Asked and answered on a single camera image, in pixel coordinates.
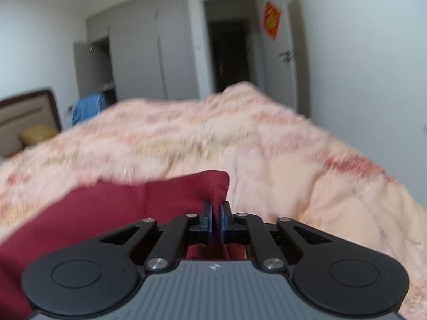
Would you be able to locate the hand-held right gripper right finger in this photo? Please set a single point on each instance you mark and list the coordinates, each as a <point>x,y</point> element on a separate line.
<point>223,224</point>

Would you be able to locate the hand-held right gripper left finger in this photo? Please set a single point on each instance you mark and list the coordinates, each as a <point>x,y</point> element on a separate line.
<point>209,220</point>

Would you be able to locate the dark red long-sleeve shirt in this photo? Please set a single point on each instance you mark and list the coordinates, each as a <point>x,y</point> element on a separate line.
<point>100,213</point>

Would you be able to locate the floral peach blanket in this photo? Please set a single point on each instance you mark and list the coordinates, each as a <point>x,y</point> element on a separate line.
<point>267,146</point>

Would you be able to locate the white room door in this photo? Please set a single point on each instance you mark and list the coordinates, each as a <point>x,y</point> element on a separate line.
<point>283,83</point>

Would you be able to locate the dark hallway door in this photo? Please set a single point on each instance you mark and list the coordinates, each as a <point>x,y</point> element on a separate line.
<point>230,56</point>

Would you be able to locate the blue garment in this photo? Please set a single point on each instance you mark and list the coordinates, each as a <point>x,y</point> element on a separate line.
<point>87,108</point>

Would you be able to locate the grey wardrobe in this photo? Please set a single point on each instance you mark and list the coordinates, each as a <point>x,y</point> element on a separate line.
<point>140,46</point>

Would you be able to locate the yellow pillow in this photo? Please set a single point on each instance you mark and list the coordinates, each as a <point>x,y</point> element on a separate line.
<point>36,134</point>

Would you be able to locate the beige padded bed headboard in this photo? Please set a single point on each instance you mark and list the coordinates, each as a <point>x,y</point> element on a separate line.
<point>30,113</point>

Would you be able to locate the red diamond door decoration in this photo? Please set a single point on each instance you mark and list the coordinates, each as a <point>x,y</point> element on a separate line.
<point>272,20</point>

